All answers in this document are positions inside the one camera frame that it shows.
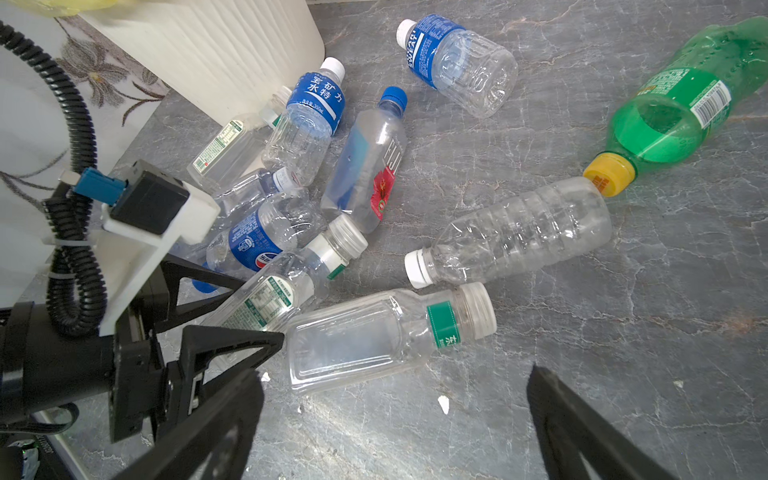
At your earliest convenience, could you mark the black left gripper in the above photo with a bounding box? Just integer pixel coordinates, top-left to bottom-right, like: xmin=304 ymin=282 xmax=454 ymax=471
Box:
xmin=1 ymin=254 xmax=285 ymax=479

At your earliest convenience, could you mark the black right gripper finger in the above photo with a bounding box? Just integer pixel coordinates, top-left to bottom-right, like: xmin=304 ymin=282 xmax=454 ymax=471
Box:
xmin=526 ymin=365 xmax=673 ymax=479

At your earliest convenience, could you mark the clear square bottle green band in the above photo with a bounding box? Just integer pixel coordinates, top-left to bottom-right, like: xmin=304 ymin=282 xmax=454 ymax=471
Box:
xmin=202 ymin=215 xmax=368 ymax=333

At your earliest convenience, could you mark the clear square bottle white cap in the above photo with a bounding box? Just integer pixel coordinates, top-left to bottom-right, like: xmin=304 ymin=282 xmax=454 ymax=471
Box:
xmin=187 ymin=86 xmax=292 ymax=194
xmin=286 ymin=282 xmax=497 ymax=393

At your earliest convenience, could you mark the clear ribbed bottle white cap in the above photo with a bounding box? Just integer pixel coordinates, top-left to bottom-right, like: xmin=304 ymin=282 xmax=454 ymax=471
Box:
xmin=404 ymin=177 xmax=612 ymax=289

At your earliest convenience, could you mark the clear bottle blue label white cap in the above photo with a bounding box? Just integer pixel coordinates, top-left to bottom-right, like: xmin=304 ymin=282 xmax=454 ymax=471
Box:
xmin=396 ymin=14 xmax=518 ymax=119

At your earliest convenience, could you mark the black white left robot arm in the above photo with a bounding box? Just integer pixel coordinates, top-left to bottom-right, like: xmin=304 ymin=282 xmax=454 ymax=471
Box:
xmin=1 ymin=25 xmax=283 ymax=441

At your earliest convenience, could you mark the white bin yellow bag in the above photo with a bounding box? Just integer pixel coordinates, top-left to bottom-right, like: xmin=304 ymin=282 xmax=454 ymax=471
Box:
xmin=16 ymin=1 xmax=325 ymax=124

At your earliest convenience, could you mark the crushed clear bottle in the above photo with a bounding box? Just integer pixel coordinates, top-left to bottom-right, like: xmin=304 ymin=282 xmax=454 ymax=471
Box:
xmin=214 ymin=167 xmax=301 ymax=218

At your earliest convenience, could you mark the clear bottle blue label upright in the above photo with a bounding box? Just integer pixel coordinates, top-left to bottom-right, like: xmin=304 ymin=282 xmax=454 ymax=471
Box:
xmin=263 ymin=57 xmax=346 ymax=187

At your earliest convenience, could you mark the small green bottle yellow cap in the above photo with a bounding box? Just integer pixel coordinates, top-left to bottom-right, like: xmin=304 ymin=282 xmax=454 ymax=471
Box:
xmin=583 ymin=16 xmax=767 ymax=197

